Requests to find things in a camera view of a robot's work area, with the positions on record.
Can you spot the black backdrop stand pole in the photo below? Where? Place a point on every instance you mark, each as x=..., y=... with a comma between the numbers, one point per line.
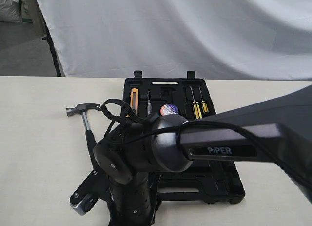
x=41, y=29

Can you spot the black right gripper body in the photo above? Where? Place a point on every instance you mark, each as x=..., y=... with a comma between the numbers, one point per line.
x=134, y=203

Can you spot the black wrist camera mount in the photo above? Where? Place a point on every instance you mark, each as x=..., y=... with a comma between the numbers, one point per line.
x=95, y=187

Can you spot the black Piper right robot arm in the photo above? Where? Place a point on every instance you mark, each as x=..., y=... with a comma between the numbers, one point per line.
x=277, y=131

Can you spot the green printed bag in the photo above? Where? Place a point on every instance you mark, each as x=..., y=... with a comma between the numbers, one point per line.
x=25, y=14

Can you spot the short yellow black screwdriver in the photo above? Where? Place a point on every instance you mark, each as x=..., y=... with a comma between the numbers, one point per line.
x=203, y=102

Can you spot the long yellow black screwdriver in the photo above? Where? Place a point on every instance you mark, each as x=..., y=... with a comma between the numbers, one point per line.
x=195, y=105

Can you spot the steel claw hammer black grip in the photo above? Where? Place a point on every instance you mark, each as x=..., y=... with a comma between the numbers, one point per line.
x=90, y=139

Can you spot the black PVC electrical tape roll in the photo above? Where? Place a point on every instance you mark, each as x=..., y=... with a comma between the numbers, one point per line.
x=168, y=109

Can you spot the clear voltage tester screwdriver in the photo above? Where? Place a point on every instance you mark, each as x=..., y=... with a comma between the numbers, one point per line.
x=149, y=105

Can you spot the grey woven sack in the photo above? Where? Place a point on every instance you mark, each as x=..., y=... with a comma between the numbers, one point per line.
x=10, y=11

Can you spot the black plastic tool case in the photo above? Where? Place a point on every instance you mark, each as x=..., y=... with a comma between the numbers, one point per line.
x=208, y=181

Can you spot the white backdrop cloth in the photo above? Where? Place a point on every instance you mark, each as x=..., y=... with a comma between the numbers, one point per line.
x=218, y=39

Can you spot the orange utility knife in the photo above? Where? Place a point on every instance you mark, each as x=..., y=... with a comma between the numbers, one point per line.
x=133, y=100

